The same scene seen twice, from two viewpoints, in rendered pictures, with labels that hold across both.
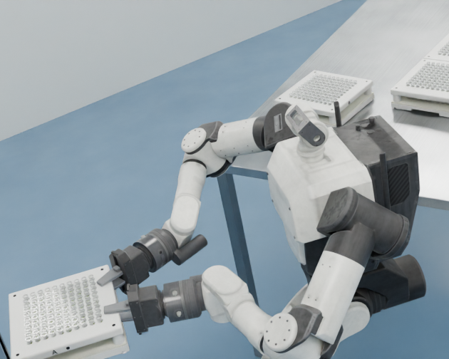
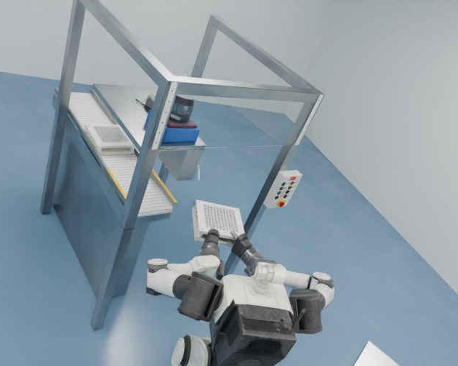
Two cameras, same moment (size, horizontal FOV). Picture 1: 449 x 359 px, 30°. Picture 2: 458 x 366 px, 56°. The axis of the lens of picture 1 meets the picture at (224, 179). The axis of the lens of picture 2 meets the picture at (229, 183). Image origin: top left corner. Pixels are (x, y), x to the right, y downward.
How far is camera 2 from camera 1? 1.71 m
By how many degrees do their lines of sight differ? 65
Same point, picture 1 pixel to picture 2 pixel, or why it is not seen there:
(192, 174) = (299, 277)
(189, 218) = not seen: hidden behind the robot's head
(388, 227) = (186, 299)
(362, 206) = (197, 281)
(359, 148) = (259, 310)
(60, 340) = (201, 213)
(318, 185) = (229, 279)
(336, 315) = (153, 279)
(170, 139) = not seen: outside the picture
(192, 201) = not seen: hidden behind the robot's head
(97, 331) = (200, 224)
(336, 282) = (166, 276)
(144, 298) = (209, 236)
